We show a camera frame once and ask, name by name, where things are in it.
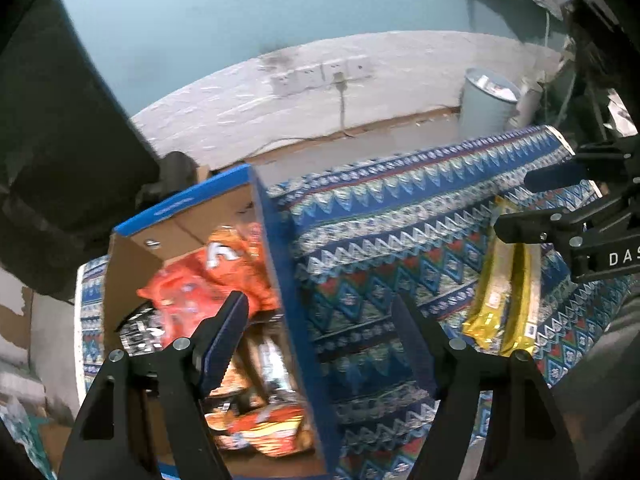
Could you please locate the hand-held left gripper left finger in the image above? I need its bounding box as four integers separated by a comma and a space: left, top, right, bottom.
59, 290, 250, 480

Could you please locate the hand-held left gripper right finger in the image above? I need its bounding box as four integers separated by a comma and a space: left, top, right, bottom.
391, 292, 583, 480

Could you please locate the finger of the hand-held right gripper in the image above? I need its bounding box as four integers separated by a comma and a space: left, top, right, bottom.
494, 207, 601, 248
524, 142, 640, 192

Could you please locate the yellow biscuit packet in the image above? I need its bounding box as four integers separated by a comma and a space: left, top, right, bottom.
461, 195, 523, 353
502, 244, 545, 357

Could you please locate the blue cardboard box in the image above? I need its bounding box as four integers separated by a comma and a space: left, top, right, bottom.
102, 164, 346, 480

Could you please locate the silver snack packet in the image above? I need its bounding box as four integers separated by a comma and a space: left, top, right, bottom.
257, 337, 298, 397

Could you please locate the grey trash bin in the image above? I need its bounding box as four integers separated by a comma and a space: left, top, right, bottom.
457, 67, 521, 136

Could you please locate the blue patterned blanket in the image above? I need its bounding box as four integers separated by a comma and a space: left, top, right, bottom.
75, 125, 626, 480

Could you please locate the dark round object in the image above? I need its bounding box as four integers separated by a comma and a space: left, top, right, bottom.
137, 151, 201, 206

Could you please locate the dark furniture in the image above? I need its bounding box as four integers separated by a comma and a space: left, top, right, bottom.
0, 0, 163, 301

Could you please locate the black chair frame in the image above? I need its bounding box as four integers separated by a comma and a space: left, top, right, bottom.
555, 0, 640, 151

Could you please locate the white plug with cable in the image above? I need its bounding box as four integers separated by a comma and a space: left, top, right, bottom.
245, 72, 351, 158

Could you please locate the white wall socket strip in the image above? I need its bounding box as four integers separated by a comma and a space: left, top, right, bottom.
270, 57, 373, 96

